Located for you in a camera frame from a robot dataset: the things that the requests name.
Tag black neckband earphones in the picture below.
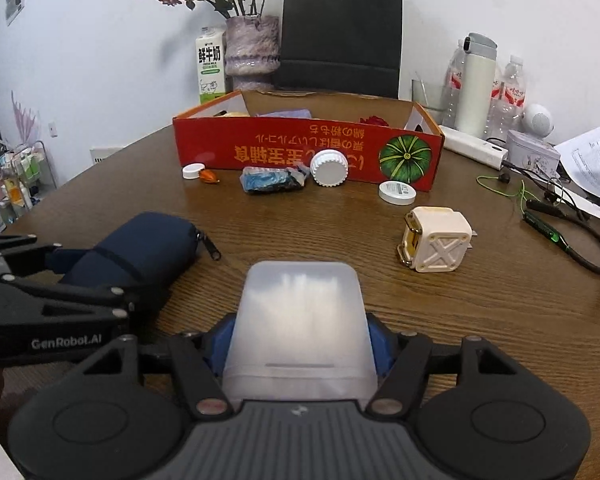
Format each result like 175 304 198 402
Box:
522 199 600 276

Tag black paper bag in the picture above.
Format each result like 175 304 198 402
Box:
272 0 404 100

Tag mottled pink ceramic vase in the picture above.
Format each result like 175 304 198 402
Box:
224 16 282 92

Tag flat white round lid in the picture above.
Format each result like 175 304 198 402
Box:
378 180 417 206

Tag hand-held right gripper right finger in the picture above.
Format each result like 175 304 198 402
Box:
366 312 519 417

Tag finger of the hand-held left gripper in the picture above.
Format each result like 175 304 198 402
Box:
0 233 64 281
0 277 137 328

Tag pale printed tin box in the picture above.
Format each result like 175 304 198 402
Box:
506 129 562 179

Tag wooden desktop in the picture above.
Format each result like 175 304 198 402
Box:
0 87 600 480

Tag cream cube charger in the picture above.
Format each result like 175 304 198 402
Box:
396 206 475 275

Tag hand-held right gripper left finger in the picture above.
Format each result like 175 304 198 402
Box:
82 312 237 417

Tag printed white papers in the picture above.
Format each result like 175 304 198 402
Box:
552 119 600 222

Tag translucent white plastic box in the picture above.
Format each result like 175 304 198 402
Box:
222 261 380 404

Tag blue black wrapped packet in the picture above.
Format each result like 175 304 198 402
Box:
240 165 311 195

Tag white ribbed jar lid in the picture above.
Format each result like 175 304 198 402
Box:
310 150 350 188

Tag navy blue zip pouch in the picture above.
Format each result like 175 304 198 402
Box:
45 211 223 322

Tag white round speaker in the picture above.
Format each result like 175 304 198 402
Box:
520 104 556 137

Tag green earphone cable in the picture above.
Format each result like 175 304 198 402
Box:
476 172 531 221

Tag purple cloth drawstring pouch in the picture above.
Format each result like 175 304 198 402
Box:
252 108 312 120

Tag cluttered storage shelf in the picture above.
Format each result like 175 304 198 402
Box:
0 135 57 237

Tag clear water bottle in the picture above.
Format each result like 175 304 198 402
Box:
442 40 468 128
487 55 527 142

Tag white power strip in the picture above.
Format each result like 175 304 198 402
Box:
439 126 510 170

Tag green white milk carton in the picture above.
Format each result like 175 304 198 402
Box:
196 27 227 107

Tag red cardboard box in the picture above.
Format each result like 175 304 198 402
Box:
172 89 446 195

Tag clear drinking glass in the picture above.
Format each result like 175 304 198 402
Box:
411 77 448 126

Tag white thermos flask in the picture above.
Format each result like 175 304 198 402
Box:
454 32 499 139

